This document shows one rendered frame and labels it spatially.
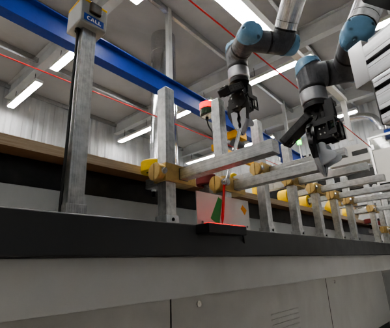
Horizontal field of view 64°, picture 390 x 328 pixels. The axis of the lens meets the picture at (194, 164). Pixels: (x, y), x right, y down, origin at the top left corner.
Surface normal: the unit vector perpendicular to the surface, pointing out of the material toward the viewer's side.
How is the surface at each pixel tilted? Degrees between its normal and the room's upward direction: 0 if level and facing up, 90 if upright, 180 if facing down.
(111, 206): 90
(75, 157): 90
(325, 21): 90
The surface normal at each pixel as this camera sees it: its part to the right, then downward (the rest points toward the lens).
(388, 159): -0.69, -0.20
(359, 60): -0.94, -0.07
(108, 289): 0.72, -0.24
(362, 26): -0.26, -0.29
